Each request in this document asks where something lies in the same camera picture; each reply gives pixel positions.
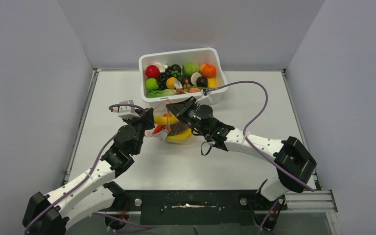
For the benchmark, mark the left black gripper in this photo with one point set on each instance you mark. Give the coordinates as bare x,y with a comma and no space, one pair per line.
146,117

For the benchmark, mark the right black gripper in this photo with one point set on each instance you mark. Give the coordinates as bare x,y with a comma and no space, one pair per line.
180,109

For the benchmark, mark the single yellow toy banana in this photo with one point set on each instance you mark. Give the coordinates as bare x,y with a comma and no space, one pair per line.
162,120

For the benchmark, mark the toy carrot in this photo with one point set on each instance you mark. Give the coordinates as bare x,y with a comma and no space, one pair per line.
159,128

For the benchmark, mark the dark purple toy grapes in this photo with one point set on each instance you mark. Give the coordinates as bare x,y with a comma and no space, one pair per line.
178,128

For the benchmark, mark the clear orange-zip bag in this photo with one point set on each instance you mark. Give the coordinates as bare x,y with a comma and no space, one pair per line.
161,109

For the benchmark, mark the yellow toy banana bunch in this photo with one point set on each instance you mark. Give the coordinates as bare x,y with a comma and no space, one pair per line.
181,137

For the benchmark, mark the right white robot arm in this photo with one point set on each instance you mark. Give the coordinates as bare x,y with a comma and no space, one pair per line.
292,160

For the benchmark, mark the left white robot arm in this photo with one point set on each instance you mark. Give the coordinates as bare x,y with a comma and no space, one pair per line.
55,212

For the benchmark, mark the green toy leaf vegetable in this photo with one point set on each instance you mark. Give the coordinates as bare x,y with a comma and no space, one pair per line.
161,93

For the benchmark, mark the white toy mushroom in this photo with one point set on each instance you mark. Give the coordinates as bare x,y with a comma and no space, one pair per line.
178,85

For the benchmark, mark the toy peach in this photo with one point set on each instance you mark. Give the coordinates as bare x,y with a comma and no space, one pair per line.
194,90

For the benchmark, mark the yellow toy lemon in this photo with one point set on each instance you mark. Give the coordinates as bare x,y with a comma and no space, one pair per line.
170,82

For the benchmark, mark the dark toy eggplant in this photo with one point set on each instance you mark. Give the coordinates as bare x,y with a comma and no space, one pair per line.
202,81

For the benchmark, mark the black toy grapes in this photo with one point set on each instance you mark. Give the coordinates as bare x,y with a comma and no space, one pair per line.
171,71

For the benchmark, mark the green toy cabbage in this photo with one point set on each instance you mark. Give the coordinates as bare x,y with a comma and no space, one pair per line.
190,68

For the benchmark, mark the yellow toy fruit slice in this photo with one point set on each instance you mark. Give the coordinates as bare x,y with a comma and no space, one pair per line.
212,83

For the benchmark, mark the white toy garlic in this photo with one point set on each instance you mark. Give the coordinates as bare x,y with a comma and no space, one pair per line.
160,66

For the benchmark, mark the red toy apple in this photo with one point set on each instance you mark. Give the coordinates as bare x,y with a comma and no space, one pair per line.
152,71

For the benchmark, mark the orange toy tangerine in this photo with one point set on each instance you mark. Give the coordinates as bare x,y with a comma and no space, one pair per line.
209,71

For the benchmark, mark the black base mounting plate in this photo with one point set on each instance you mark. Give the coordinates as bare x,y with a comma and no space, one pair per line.
195,207

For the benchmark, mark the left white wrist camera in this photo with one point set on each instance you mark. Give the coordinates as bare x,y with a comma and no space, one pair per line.
125,110

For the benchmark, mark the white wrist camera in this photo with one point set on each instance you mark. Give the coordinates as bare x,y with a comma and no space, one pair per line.
125,110
205,98

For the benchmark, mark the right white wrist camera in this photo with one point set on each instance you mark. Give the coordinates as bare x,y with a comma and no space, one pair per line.
205,98

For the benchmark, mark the aluminium table frame rail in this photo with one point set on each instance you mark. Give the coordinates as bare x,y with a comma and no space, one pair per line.
82,120

